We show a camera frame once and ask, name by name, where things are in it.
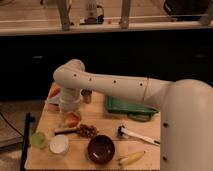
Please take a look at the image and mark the dark brown bowl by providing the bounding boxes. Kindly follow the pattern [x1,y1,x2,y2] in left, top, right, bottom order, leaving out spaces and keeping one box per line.
[87,135,115,165]

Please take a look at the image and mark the orange carrot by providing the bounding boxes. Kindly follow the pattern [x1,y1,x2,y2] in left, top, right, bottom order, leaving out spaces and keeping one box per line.
[48,87,60,98]

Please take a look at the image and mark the white handled brush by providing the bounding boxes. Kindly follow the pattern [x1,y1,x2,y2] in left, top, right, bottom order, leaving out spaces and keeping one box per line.
[118,126,160,146]

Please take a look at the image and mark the yellow banana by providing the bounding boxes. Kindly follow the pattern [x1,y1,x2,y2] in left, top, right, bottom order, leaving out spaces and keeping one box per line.
[118,151,145,166]

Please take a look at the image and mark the green tray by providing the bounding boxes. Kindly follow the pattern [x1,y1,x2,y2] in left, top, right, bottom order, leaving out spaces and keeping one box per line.
[105,96,157,122]

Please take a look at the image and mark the black table clamp bar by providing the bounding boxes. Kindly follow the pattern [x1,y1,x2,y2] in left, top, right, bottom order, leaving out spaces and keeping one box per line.
[19,113,35,171]

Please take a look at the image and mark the white paper cup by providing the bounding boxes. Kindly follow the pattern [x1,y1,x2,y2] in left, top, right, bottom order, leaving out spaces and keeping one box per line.
[49,135,69,154]

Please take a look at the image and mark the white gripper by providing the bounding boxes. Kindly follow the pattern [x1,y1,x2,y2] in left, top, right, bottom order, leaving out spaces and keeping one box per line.
[59,88,80,111]

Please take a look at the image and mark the green plastic cup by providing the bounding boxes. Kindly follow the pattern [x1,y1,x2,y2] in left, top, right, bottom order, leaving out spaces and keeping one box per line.
[30,132,46,149]

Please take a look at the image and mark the white bottle on shelf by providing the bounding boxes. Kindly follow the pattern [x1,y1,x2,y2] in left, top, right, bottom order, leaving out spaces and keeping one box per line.
[80,0,104,25]

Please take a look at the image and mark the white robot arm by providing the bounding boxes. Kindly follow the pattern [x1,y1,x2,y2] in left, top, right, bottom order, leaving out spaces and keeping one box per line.
[53,59,213,171]

